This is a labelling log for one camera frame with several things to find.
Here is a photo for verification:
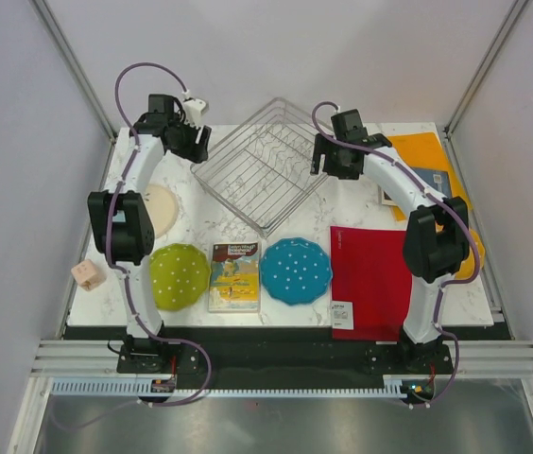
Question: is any wire dish rack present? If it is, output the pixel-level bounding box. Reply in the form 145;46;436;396
191;97;328;238

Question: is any blue polka dot plate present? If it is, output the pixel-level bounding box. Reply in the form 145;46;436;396
259;237;333;306

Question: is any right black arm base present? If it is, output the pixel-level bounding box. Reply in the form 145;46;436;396
365;340;454;375

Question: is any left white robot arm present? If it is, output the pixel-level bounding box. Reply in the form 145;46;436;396
87;95;212;372

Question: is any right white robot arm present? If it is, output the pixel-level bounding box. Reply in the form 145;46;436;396
311;101;475;373

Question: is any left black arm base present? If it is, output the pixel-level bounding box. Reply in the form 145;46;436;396
116;335;207;375

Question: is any cream and blue plate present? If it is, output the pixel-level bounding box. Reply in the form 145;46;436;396
143;184;179;238

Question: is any orange folder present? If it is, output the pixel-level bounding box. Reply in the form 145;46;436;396
386;131;473;222

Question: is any dark blue book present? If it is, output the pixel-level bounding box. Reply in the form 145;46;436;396
379;167;453;206

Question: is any red folder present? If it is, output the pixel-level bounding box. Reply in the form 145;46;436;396
330;226;412;341

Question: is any green polka dot plate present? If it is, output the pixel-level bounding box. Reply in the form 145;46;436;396
149;243;211;312

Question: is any paperback book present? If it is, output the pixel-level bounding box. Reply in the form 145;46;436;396
208;242;261;313

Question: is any yellow polka dot plate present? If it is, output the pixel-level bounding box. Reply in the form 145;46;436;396
455;228;486;280

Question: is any pink cube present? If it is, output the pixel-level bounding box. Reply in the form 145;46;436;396
71;259;105;291

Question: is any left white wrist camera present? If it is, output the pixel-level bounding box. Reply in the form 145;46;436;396
182;90;209;128

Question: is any white cable duct right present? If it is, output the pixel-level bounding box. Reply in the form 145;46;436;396
383;375;436;400

